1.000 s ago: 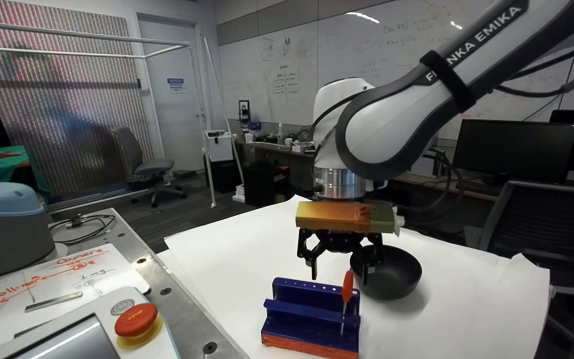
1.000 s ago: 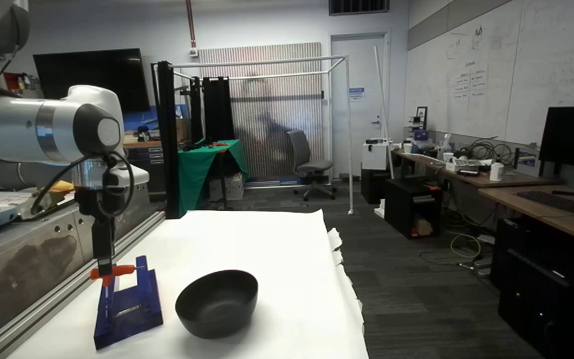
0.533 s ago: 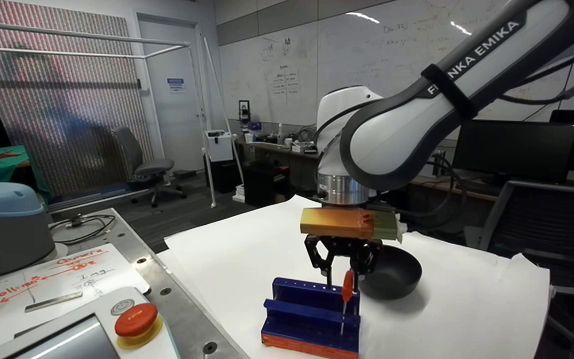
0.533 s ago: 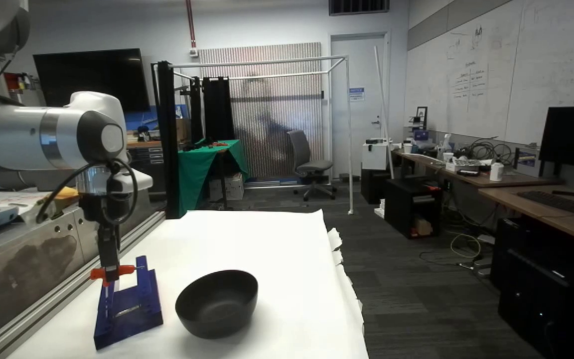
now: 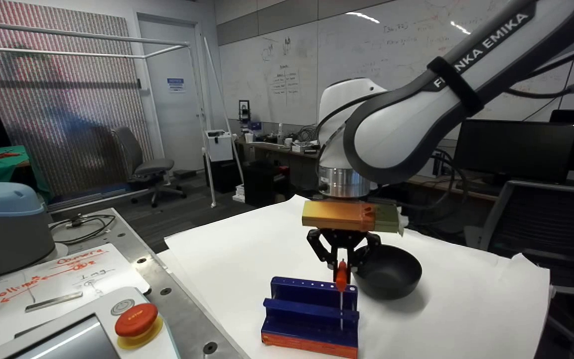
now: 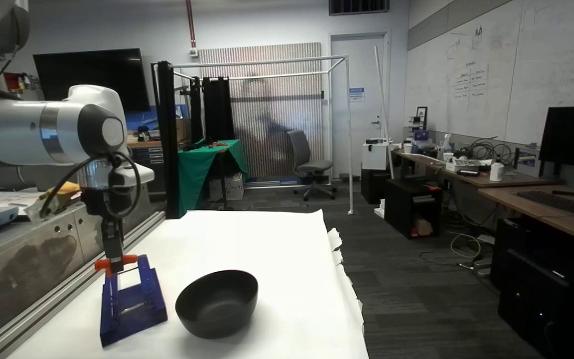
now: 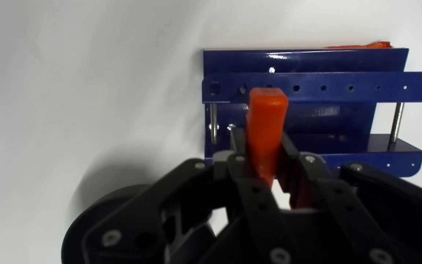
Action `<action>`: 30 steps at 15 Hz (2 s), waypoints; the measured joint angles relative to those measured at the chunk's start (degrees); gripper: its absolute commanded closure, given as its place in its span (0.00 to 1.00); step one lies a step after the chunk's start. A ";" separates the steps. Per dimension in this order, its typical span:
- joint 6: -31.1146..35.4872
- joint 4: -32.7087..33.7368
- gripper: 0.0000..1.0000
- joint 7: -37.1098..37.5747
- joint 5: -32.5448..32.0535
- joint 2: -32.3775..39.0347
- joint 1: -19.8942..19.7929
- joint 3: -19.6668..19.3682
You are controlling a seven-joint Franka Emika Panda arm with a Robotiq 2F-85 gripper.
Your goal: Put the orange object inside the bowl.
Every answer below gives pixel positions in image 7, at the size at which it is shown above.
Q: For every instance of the blue tool rack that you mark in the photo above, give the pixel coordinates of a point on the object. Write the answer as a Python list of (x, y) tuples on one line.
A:
[(329, 88)]

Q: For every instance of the orange block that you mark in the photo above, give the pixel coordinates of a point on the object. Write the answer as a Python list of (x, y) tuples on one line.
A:
[(267, 122)]

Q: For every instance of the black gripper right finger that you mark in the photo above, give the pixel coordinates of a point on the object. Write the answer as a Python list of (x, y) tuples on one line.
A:
[(358, 210)]

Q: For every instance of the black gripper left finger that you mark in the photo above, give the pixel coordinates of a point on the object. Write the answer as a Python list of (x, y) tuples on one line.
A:
[(250, 206)]

